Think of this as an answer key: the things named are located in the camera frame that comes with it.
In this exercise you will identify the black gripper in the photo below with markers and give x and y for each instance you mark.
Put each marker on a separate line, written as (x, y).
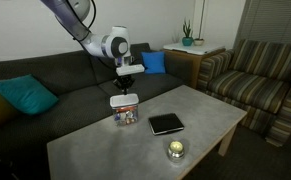
(124, 83)

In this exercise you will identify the white square container lid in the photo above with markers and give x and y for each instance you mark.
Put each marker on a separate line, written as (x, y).
(124, 100)

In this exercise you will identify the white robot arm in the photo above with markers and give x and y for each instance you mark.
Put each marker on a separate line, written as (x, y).
(77, 17)

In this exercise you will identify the clear plastic storage container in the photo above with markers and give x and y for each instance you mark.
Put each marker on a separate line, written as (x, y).
(125, 118)

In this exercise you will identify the small white bowl planter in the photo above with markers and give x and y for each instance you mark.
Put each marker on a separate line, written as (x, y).
(198, 42)

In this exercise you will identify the orange packet in container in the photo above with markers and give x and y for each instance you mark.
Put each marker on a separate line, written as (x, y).
(124, 109)

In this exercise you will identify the blue throw pillow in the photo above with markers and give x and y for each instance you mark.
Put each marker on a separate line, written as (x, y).
(154, 62)

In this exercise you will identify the black notebook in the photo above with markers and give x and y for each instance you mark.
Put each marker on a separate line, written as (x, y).
(165, 124)

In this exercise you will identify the wooden side table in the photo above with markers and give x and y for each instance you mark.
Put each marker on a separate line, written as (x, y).
(186, 66)

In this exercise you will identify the grey top coffee table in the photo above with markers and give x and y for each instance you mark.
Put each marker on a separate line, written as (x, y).
(103, 151)

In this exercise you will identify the teal plant pot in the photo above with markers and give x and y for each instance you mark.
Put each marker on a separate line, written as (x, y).
(187, 41)

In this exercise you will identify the silver tin candle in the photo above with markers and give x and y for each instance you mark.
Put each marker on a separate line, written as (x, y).
(175, 150)

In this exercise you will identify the teal throw pillow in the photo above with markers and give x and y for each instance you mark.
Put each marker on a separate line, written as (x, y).
(27, 94)

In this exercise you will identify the striped armchair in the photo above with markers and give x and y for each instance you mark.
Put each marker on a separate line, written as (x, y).
(256, 77)

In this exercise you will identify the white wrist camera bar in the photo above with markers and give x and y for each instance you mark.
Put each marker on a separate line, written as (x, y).
(129, 69)

